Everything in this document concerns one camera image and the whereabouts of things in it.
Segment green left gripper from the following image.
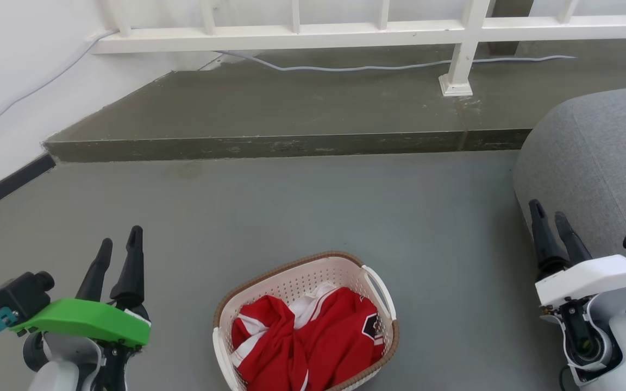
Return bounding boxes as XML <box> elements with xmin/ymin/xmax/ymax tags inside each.
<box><xmin>11</xmin><ymin>225</ymin><xmax>151</xmax><ymax>391</ymax></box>

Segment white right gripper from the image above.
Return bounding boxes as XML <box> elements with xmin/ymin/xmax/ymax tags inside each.
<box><xmin>529</xmin><ymin>199</ymin><xmax>626</xmax><ymax>354</ymax></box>

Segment white laundry basket brown rim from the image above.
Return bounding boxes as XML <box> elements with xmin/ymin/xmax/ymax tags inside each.
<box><xmin>212</xmin><ymin>251</ymin><xmax>400</xmax><ymax>391</ymax></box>

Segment grey fabric sofa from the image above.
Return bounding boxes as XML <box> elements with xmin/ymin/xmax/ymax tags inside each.
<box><xmin>512</xmin><ymin>85</ymin><xmax>626</xmax><ymax>340</ymax></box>

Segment black baseboard strip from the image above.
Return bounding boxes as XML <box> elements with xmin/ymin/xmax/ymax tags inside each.
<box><xmin>0</xmin><ymin>153</ymin><xmax>57</xmax><ymax>223</ymax></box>

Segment red and white jersey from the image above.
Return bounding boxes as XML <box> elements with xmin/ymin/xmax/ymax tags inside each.
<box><xmin>230</xmin><ymin>282</ymin><xmax>385</xmax><ymax>391</ymax></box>

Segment white metal railing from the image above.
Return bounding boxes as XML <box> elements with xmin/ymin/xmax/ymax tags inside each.
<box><xmin>91</xmin><ymin>0</ymin><xmax>626</xmax><ymax>98</ymax></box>

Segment white cable on wall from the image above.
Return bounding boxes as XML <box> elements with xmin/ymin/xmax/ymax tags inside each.
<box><xmin>0</xmin><ymin>29</ymin><xmax>121</xmax><ymax>143</ymax></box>

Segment grey cable on floor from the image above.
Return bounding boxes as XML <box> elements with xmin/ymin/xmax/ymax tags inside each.
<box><xmin>215</xmin><ymin>50</ymin><xmax>578</xmax><ymax>73</ymax></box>

